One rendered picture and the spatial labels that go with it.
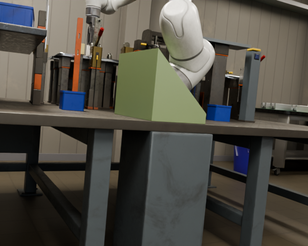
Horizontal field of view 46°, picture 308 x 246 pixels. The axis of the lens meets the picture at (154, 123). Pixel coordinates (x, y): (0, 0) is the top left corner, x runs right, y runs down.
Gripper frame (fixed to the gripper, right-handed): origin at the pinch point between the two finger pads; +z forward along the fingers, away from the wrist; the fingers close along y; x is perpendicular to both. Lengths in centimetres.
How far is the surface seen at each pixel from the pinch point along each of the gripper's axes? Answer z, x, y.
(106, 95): 25.8, -12.4, -2.0
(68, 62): 9.2, 13.3, -5.9
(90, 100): 29.6, 1.4, -19.3
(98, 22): -14.3, 0.5, -17.0
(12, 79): 18, 37, 191
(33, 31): 4, 38, -65
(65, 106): 33, 20, -49
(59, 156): 99, -19, 194
